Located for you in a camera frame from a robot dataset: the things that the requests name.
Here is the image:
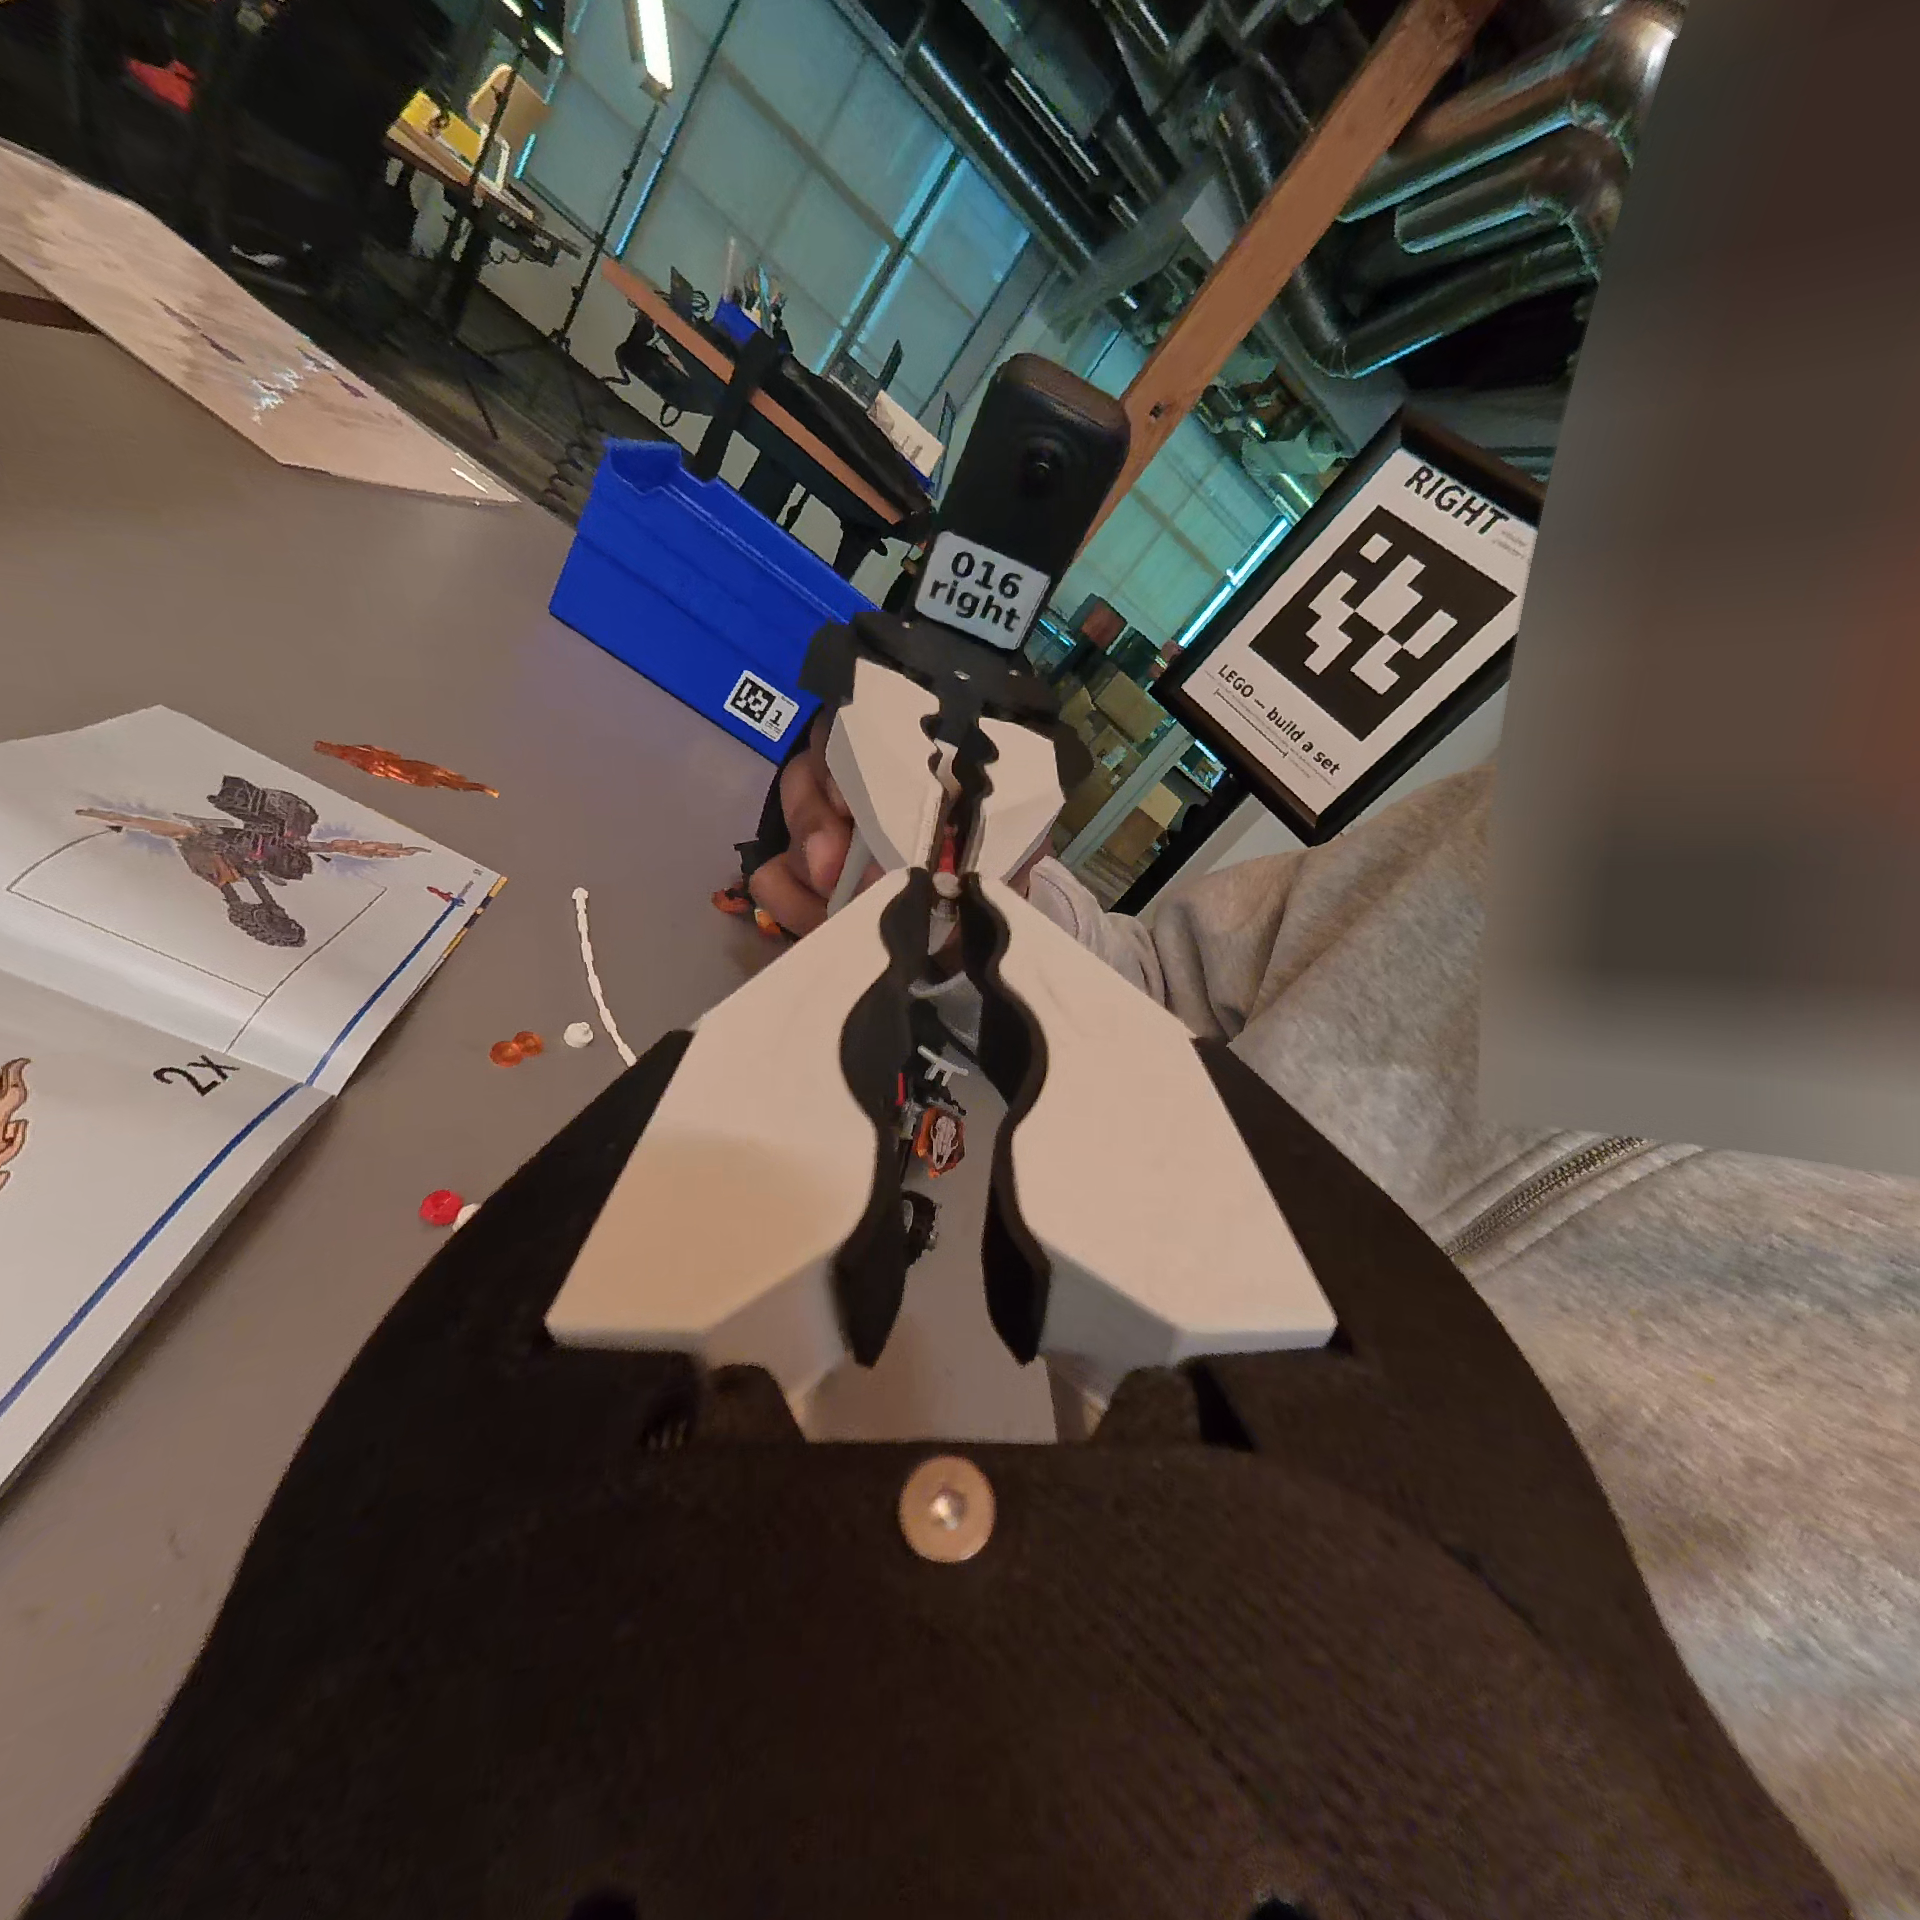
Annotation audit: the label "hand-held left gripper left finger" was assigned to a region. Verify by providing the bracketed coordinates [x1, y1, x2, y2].
[545, 866, 923, 1437]

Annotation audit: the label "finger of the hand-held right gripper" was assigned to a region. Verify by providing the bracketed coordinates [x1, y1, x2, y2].
[957, 714, 1072, 889]
[833, 662, 964, 886]

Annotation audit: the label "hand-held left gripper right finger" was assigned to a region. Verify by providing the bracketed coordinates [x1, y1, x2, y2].
[957, 873, 1341, 1437]

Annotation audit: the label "black lego motorcycle model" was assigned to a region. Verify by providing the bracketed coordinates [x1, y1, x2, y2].
[897, 1050, 972, 1258]

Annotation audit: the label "lego instruction booklet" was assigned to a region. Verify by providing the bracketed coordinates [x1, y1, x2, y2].
[0, 705, 511, 1501]

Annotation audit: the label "person's right hand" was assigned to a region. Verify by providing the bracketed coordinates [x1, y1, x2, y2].
[772, 742, 864, 945]

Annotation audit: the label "stack of cardboard boxes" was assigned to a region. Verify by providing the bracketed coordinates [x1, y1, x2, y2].
[1072, 660, 1250, 909]

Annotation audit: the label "blue plastic bin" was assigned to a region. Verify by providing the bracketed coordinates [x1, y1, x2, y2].
[547, 440, 887, 768]

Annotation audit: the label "background wooden table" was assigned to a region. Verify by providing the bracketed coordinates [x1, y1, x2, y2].
[600, 256, 945, 544]

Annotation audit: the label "black framed marker sign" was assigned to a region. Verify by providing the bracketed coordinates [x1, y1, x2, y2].
[1153, 404, 1547, 842]

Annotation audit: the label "silver ventilation ducts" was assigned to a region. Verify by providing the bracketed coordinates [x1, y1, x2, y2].
[1305, 0, 1682, 384]

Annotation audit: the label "grey zip hoodie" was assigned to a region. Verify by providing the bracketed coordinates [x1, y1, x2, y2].
[1141, 756, 1920, 1920]

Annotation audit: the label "white printed board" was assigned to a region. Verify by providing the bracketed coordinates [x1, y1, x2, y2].
[0, 138, 519, 506]

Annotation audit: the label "white lego chain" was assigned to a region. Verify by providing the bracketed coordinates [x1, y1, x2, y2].
[570, 884, 640, 1070]

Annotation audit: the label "wooden post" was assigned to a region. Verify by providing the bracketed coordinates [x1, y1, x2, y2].
[1117, 0, 1501, 453]

